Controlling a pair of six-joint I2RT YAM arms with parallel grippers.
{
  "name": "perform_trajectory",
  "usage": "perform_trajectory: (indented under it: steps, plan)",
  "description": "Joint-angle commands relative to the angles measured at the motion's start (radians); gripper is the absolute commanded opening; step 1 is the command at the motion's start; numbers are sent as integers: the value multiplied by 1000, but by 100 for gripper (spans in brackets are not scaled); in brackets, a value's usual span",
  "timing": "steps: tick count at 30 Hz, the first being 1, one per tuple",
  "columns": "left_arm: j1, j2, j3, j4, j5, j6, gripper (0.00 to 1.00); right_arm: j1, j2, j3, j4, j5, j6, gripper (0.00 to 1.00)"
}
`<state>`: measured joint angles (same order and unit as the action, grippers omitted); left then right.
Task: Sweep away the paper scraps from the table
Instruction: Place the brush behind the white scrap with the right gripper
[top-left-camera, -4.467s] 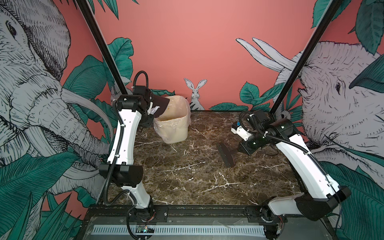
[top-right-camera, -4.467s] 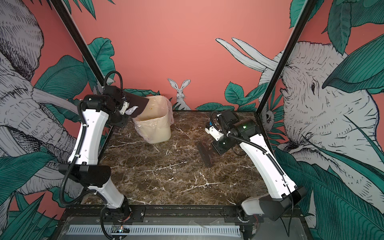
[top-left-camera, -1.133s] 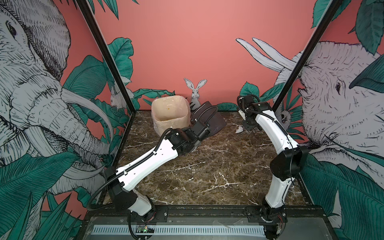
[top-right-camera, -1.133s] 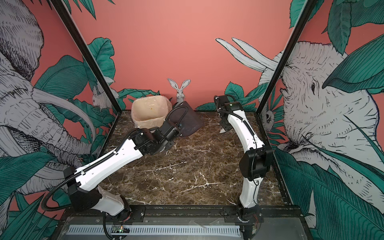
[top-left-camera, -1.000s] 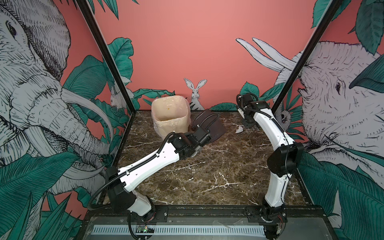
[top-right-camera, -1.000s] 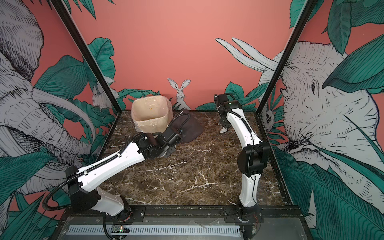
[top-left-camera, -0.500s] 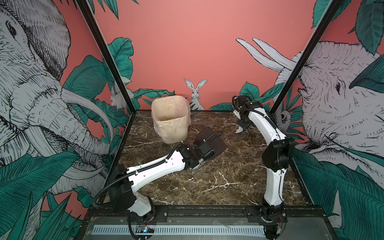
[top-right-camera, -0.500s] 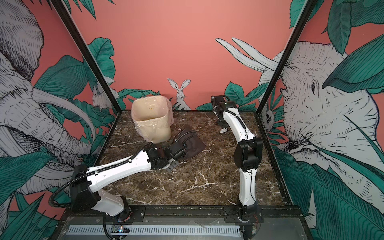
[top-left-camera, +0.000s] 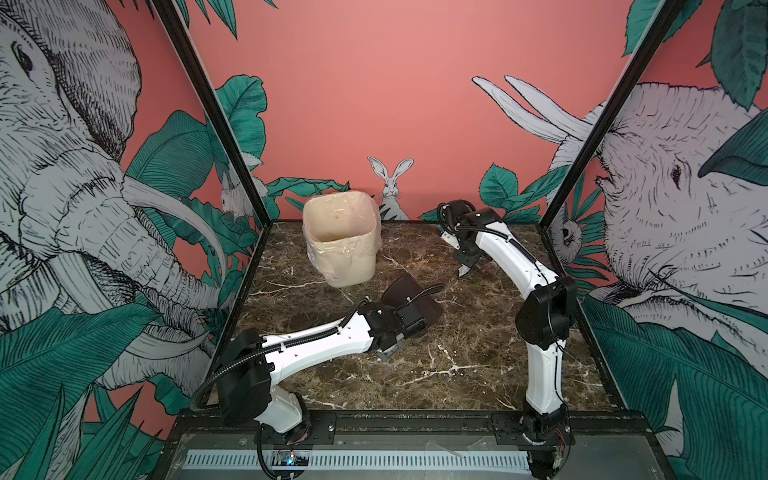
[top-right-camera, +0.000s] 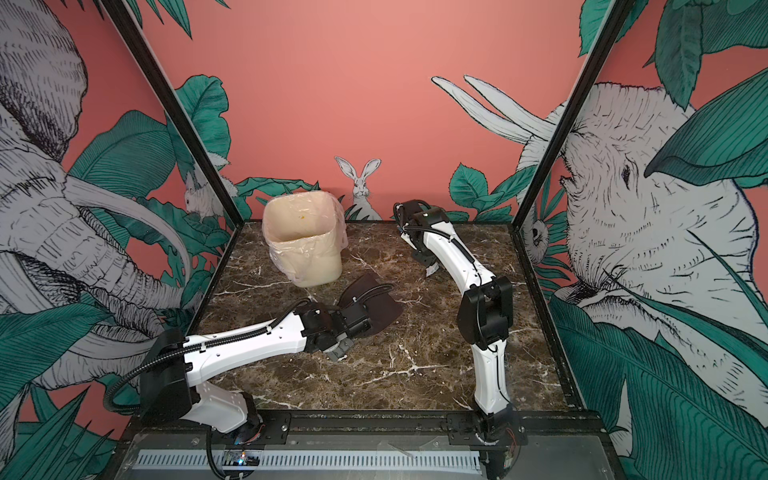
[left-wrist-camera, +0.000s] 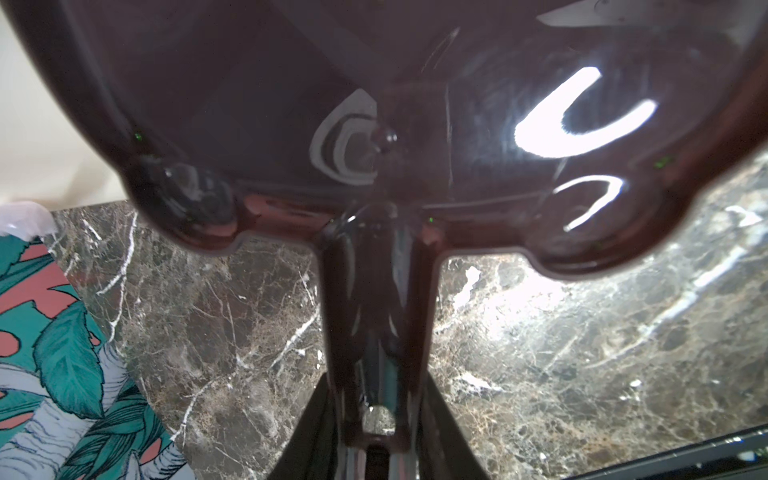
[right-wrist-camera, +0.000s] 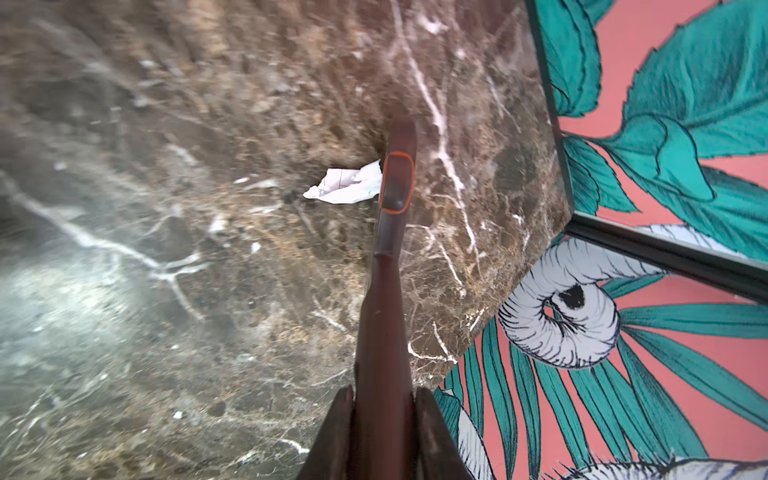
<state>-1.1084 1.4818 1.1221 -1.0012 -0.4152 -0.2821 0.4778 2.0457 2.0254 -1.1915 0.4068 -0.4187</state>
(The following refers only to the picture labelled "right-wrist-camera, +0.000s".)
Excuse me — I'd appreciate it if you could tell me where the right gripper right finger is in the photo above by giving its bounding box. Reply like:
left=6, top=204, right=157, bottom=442
left=415, top=387, right=471, bottom=480

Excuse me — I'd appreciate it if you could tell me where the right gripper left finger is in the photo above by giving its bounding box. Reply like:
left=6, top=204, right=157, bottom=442
left=296, top=385, right=354, bottom=480

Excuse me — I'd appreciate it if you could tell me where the dark brown hand brush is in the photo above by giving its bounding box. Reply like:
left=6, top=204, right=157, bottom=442
left=347, top=116, right=417, bottom=479

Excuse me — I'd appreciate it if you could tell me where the white paper scrap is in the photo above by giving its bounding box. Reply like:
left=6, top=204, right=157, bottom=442
left=303, top=160, right=383, bottom=205

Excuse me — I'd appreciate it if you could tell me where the right black frame post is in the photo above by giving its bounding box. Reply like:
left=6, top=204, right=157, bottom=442
left=564, top=212, right=767, bottom=304

